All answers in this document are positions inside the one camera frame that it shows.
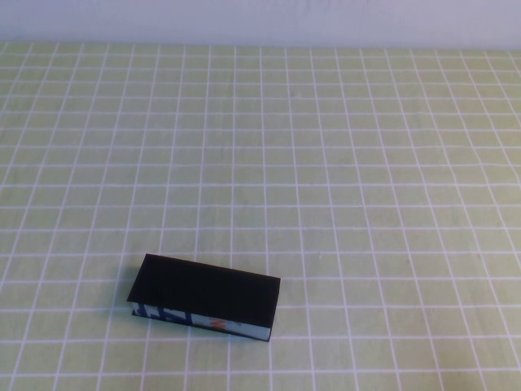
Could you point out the black glasses case printed front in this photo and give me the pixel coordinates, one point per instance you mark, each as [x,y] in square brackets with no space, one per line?
[203,285]

